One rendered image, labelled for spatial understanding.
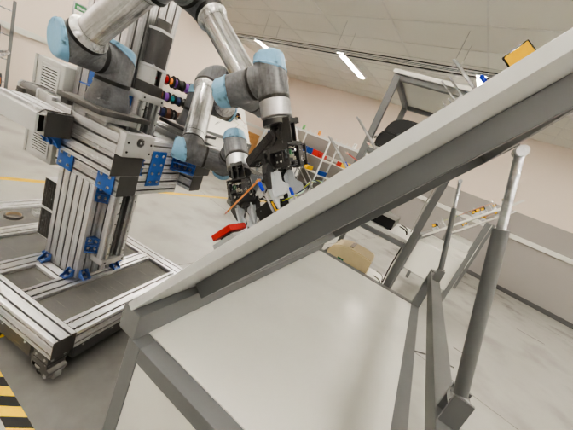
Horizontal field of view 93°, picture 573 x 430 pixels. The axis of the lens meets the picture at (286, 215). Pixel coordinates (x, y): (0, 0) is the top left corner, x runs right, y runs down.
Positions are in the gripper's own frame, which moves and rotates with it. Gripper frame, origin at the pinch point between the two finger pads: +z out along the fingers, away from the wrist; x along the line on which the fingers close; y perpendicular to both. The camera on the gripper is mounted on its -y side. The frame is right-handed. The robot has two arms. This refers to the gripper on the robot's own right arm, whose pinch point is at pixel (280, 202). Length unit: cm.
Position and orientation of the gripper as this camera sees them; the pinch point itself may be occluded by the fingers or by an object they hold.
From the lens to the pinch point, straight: 69.8
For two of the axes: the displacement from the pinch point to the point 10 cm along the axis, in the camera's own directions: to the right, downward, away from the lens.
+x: 6.3, -1.7, 7.5
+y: 7.6, -0.2, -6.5
